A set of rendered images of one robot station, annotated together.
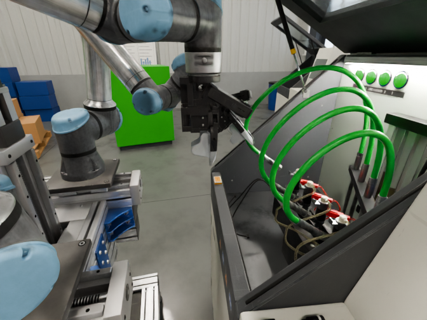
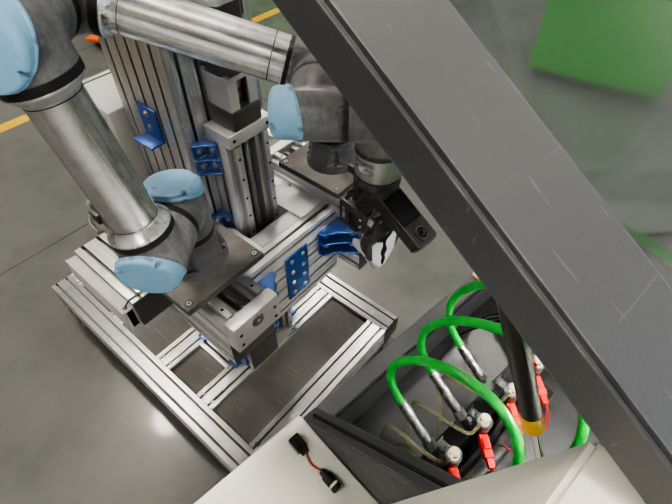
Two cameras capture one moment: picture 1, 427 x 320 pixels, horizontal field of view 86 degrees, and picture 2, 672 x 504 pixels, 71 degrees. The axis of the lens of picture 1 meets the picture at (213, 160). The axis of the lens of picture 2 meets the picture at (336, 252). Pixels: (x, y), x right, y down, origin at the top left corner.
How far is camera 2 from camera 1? 0.59 m
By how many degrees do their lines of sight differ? 48
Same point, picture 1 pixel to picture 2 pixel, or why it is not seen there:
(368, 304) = not seen: outside the picture
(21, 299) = (155, 285)
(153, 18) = (278, 133)
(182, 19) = (317, 133)
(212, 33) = (373, 144)
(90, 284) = (242, 291)
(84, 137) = not seen: hidden behind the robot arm
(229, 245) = (377, 361)
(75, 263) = (235, 268)
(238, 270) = (351, 390)
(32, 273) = (159, 276)
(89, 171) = (329, 165)
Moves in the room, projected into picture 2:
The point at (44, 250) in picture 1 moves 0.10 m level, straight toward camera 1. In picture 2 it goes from (167, 268) to (143, 315)
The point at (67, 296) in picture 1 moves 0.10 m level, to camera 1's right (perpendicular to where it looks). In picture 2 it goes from (211, 290) to (233, 320)
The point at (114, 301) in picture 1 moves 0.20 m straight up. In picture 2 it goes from (239, 319) to (222, 259)
